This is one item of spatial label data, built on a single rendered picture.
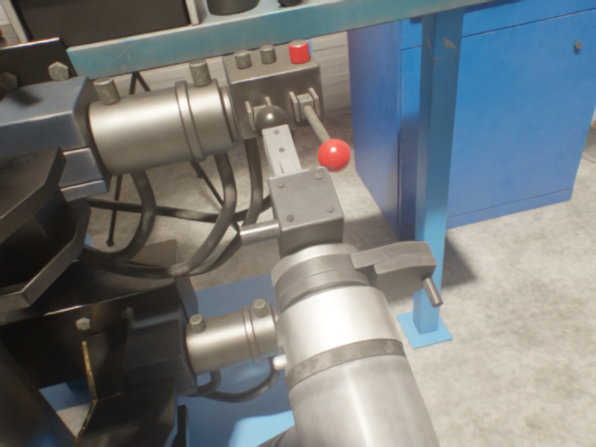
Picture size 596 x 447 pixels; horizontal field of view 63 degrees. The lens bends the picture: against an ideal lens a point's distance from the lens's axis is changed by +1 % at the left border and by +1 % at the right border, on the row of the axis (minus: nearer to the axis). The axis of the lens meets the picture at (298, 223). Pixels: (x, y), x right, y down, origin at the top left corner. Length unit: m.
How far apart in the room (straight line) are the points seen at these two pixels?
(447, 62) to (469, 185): 0.88
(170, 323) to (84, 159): 0.41
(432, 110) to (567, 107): 0.91
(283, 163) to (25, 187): 0.27
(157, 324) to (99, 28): 0.53
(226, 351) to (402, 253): 0.63
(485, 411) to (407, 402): 1.14
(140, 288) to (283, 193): 0.66
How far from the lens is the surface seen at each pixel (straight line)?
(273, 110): 0.49
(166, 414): 0.89
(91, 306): 1.01
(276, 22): 0.75
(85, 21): 0.76
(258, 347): 0.96
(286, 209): 0.35
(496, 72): 1.71
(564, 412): 1.52
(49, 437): 1.02
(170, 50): 0.75
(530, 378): 1.55
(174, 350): 0.93
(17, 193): 0.56
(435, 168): 1.18
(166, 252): 1.05
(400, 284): 0.40
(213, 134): 0.67
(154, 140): 0.67
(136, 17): 0.75
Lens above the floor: 1.23
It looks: 37 degrees down
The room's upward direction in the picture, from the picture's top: 9 degrees counter-clockwise
